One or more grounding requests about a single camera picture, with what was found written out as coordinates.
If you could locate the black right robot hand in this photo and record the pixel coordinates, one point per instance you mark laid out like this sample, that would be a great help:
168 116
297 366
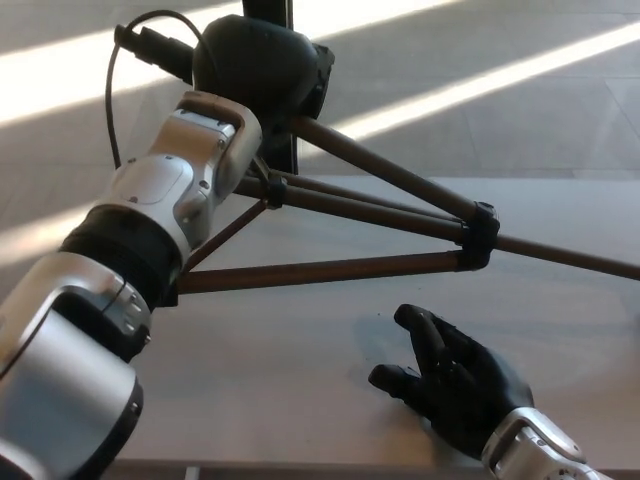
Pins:
470 385

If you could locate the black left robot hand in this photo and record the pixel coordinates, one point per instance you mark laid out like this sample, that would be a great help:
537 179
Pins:
250 60

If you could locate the brown black camera tripod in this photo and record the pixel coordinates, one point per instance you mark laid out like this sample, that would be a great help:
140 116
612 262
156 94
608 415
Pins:
480 235

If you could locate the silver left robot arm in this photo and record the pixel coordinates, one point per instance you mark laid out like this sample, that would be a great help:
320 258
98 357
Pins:
145 200

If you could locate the black vertical pillar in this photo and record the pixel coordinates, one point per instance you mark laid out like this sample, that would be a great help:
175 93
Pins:
265 9

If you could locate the white table leg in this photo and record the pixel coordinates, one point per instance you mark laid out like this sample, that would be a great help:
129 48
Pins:
192 474

